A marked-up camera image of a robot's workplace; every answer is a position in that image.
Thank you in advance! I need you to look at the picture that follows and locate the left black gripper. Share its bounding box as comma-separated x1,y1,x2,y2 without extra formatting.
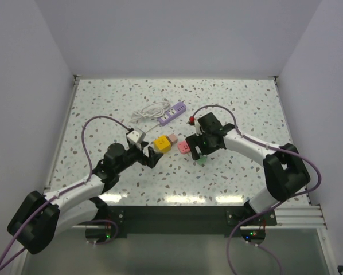
115,140,162,174

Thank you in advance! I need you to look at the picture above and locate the purple power strip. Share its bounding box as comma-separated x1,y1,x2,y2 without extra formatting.
157,101,186,126

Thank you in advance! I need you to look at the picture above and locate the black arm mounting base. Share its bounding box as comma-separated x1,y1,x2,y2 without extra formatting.
84,205,275,244

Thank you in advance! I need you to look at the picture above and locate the brown plug adapter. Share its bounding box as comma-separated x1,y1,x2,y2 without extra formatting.
167,133,178,145

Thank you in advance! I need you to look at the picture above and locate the green plug adapter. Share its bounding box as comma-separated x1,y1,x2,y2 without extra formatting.
196,158,206,166

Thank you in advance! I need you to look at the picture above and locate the white power strip cord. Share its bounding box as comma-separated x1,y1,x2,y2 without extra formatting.
126,98,172,135

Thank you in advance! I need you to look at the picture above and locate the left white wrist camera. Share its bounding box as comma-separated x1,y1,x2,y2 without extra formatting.
126,129,146,144

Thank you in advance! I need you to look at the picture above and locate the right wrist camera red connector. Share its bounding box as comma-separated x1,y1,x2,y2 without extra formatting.
188,116,203,136

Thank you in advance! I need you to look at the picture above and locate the pink plug adapter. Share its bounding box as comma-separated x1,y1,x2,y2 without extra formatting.
177,140,190,154

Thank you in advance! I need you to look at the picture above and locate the yellow cube socket adapter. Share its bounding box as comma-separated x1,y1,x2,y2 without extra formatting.
153,136,172,154

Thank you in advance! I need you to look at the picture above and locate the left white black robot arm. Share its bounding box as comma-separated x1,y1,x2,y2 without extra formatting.
7,142,163,254

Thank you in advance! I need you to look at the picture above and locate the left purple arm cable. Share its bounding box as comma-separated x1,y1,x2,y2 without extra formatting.
0,115,132,272

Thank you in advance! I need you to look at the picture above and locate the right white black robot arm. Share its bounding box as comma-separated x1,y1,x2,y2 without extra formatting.
186,112,310,225

